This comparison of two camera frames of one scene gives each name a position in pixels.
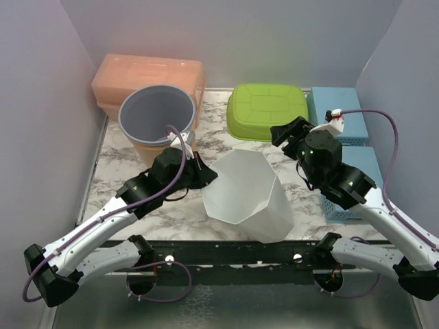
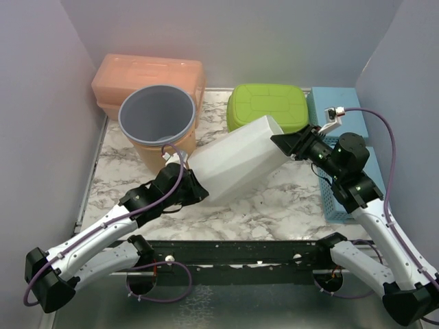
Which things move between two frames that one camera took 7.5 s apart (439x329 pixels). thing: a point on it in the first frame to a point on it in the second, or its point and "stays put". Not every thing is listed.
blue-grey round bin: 145,114 stays put
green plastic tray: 252,109 stays put
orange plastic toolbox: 114,75 stays put
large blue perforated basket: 320,99 stays put
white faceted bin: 246,192 to 235,160
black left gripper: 204,173 to 197,191
